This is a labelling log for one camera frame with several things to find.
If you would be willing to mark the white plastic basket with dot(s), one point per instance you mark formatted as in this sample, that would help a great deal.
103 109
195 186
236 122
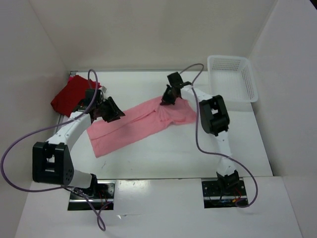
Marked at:
232 78

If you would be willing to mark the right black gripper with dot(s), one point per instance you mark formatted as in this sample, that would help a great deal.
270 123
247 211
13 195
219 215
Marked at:
165 100

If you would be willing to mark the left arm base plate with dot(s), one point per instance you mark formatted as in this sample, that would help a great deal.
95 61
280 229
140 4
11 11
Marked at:
103 197

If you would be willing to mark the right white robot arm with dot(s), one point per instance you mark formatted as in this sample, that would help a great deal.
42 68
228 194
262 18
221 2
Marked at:
214 120

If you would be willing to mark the dark red t shirt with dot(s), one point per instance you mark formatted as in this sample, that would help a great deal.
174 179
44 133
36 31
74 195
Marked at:
66 100

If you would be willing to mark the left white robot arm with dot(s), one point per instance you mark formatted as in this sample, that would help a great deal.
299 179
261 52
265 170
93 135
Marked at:
51 160

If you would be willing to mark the light pink t shirt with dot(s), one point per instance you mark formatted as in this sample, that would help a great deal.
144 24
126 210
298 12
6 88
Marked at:
139 122

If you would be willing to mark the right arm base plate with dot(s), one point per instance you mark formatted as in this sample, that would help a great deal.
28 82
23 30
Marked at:
215 198

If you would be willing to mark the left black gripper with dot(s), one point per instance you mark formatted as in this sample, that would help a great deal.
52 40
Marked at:
115 112

